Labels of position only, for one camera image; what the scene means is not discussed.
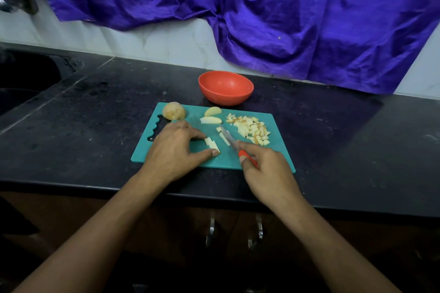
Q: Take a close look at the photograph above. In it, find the brown potato half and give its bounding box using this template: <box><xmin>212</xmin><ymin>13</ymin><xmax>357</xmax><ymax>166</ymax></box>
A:
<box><xmin>161</xmin><ymin>101</ymin><xmax>187</xmax><ymax>121</ymax></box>

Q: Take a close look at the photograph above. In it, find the dark kitchen sink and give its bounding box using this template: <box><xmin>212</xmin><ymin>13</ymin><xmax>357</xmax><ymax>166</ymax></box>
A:
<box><xmin>0</xmin><ymin>49</ymin><xmax>83</xmax><ymax>117</ymax></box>

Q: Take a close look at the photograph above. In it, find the person's left hand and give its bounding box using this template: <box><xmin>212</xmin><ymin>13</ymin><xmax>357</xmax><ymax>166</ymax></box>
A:
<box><xmin>139</xmin><ymin>121</ymin><xmax>221</xmax><ymax>184</ymax></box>

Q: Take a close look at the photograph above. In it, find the red-handled kitchen knife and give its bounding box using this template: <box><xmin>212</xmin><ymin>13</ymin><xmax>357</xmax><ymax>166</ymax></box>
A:
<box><xmin>219</xmin><ymin>129</ymin><xmax>259</xmax><ymax>168</ymax></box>

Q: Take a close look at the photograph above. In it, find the purple cloth curtain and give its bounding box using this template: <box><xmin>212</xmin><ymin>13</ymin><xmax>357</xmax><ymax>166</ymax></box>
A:
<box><xmin>27</xmin><ymin>0</ymin><xmax>440</xmax><ymax>95</ymax></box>

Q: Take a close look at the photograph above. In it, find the metal cabinet handle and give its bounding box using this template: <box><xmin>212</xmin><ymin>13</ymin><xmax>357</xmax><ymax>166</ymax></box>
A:
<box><xmin>205</xmin><ymin>218</ymin><xmax>217</xmax><ymax>249</ymax></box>
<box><xmin>247</xmin><ymin>215</ymin><xmax>265</xmax><ymax>252</ymax></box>

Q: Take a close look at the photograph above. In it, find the orange bowl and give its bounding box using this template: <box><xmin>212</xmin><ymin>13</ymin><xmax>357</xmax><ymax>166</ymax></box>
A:
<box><xmin>198</xmin><ymin>70</ymin><xmax>255</xmax><ymax>107</ymax></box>

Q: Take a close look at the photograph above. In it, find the person's right forearm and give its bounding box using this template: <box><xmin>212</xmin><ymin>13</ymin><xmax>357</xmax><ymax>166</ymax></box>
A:
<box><xmin>276</xmin><ymin>195</ymin><xmax>403</xmax><ymax>293</ymax></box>

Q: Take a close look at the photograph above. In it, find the teal plastic cutting board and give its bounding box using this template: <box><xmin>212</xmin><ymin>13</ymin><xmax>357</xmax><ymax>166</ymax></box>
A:
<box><xmin>131</xmin><ymin>102</ymin><xmax>297</xmax><ymax>173</ymax></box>

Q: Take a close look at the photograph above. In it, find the person's right hand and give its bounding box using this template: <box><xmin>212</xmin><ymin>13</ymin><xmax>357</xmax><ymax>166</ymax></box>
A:
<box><xmin>236</xmin><ymin>140</ymin><xmax>305</xmax><ymax>213</ymax></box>

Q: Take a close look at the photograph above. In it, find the person's left forearm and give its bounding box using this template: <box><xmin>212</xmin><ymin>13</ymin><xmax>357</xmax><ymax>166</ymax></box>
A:
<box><xmin>14</xmin><ymin>167</ymin><xmax>166</xmax><ymax>293</ymax></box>

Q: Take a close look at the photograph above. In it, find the pile of diced apple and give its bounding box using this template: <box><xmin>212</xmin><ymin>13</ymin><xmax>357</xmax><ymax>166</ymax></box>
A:
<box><xmin>226</xmin><ymin>113</ymin><xmax>271</xmax><ymax>147</ymax></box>

